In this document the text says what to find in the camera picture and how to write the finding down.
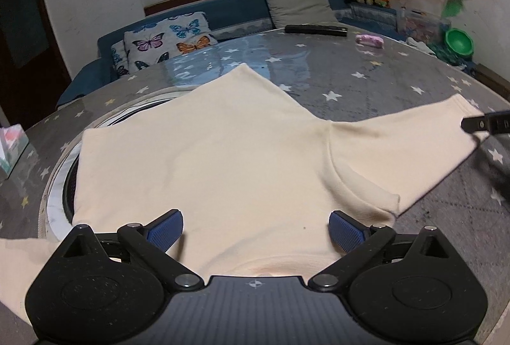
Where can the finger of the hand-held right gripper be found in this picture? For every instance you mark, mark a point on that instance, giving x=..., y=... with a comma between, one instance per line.
x=488, y=123

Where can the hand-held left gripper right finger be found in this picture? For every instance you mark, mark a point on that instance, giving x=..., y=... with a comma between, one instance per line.
x=346, y=234

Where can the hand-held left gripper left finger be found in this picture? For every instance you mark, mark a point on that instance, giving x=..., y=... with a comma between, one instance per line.
x=165, y=230

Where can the cream sweatshirt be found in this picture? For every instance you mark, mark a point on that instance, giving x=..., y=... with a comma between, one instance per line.
x=223, y=154

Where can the green plastic bowl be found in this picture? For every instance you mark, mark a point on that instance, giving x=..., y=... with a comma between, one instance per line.
x=460, y=42

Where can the white round turntable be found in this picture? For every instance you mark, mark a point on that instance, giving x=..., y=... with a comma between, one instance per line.
x=59, y=185

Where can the clear plastic storage box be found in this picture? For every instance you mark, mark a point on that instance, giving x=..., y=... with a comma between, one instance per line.
x=420, y=24

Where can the grey star-print tablecloth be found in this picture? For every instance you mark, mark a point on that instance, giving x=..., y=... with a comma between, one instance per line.
x=358, y=70

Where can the pink packet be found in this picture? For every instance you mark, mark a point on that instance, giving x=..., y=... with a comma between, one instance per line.
x=369, y=40

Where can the tissue box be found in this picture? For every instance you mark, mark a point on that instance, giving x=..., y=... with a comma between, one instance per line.
x=12, y=148

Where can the small butterfly-print pillow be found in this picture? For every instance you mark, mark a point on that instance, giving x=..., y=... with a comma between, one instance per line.
x=118, y=59

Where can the large butterfly-print pillow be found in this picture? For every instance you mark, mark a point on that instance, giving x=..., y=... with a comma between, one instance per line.
x=167, y=42

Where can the black remote control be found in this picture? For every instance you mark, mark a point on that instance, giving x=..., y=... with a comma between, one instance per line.
x=316, y=29

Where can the grey cushion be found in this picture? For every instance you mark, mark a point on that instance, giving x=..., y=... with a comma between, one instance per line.
x=299, y=4

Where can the blue sofa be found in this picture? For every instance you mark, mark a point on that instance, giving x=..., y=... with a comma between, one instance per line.
x=239, y=8

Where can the dark wooden door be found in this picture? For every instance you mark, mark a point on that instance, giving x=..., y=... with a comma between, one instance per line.
x=24, y=30

